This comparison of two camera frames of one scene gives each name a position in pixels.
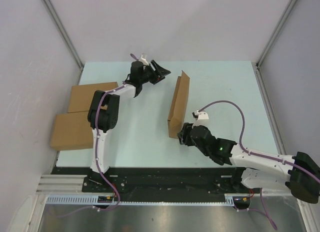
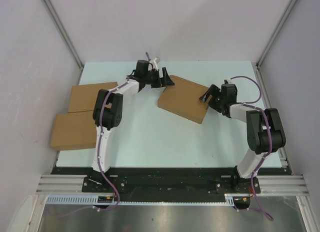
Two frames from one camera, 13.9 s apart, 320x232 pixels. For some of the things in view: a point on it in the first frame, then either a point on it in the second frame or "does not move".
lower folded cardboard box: x=72 y=131 does not move
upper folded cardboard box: x=81 y=96 does not move
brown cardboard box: x=179 y=106 → x=183 y=99
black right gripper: x=182 y=135 → x=214 y=91
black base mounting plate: x=144 y=181 does not move
